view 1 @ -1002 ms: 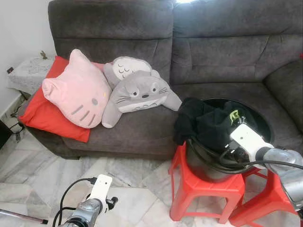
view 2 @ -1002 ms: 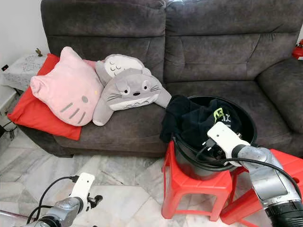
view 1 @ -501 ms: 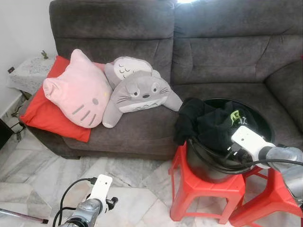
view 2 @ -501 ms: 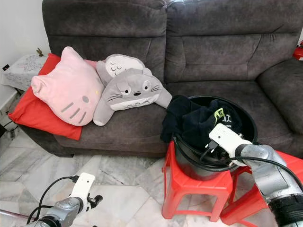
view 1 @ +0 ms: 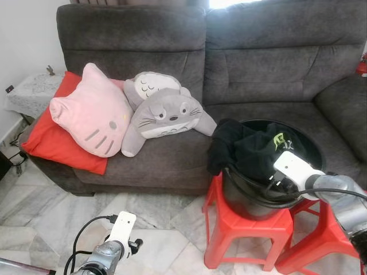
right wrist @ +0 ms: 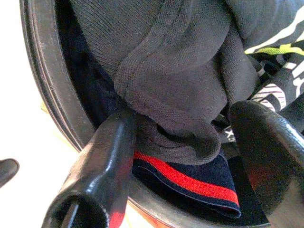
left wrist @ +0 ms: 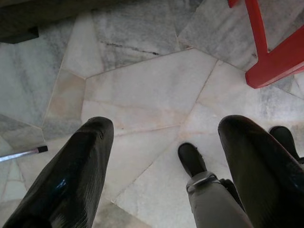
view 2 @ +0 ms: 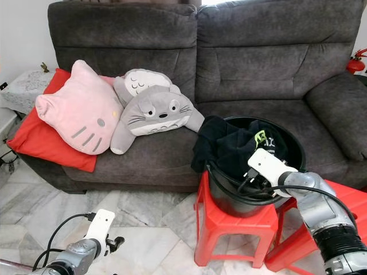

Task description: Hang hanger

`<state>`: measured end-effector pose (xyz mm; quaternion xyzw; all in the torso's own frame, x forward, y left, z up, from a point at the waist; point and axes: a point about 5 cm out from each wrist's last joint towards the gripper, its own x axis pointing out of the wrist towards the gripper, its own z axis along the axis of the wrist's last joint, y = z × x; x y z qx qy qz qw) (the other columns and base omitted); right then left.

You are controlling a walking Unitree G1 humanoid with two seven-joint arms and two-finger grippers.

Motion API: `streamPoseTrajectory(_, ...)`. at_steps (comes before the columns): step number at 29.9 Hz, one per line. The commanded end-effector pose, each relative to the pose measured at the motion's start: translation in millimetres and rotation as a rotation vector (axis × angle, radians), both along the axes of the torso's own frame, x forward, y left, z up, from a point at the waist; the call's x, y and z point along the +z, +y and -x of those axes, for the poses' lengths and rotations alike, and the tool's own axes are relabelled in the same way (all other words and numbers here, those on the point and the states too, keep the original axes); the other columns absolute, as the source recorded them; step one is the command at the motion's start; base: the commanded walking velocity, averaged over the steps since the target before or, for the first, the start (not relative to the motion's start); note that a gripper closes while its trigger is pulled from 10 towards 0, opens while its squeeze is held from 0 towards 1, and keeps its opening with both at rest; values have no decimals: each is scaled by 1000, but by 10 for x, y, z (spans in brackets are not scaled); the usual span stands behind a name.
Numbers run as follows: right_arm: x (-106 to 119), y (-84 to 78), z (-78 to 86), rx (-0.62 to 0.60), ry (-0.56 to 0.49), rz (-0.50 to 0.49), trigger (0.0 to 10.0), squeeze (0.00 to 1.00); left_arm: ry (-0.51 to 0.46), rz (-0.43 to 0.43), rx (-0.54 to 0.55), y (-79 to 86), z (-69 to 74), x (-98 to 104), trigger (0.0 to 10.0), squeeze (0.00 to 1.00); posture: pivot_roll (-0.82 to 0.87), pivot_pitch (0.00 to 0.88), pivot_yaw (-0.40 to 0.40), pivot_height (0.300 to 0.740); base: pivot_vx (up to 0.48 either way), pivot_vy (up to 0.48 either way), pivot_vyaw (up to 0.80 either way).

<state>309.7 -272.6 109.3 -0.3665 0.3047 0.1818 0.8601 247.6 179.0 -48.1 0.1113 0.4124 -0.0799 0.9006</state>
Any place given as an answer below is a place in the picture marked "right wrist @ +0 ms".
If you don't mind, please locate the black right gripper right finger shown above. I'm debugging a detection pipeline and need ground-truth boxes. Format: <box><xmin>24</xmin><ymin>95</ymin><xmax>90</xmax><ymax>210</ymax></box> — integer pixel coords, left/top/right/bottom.
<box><xmin>228</xmin><ymin>99</ymin><xmax>304</xmax><ymax>224</ymax></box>

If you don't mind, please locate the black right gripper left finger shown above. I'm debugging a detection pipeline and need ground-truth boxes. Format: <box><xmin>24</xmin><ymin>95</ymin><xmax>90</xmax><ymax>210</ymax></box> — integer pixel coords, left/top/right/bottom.
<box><xmin>41</xmin><ymin>110</ymin><xmax>137</xmax><ymax>228</ymax></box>

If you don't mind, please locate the black knit garment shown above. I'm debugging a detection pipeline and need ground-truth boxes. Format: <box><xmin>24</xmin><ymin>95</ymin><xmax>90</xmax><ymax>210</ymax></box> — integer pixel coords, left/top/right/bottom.
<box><xmin>71</xmin><ymin>0</ymin><xmax>304</xmax><ymax>166</ymax></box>

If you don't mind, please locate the navy garment red stripe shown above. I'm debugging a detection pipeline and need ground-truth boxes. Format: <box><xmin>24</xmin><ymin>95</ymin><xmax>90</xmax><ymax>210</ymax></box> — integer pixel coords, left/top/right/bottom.
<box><xmin>132</xmin><ymin>149</ymin><xmax>242</xmax><ymax>220</ymax></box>

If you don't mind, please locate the grey robot right leg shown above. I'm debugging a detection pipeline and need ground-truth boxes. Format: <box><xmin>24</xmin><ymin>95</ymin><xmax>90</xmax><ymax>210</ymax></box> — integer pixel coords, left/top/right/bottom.
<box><xmin>0</xmin><ymin>158</ymin><xmax>19</xmax><ymax>188</ymax></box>

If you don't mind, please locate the black plastic bucket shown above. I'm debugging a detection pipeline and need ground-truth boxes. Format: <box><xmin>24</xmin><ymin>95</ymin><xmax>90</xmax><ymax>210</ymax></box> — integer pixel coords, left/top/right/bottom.
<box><xmin>20</xmin><ymin>0</ymin><xmax>271</xmax><ymax>228</ymax></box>

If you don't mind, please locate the black garment green white print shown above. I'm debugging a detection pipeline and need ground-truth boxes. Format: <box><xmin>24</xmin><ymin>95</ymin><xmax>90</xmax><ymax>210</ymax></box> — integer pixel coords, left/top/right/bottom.
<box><xmin>243</xmin><ymin>30</ymin><xmax>304</xmax><ymax>145</ymax></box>

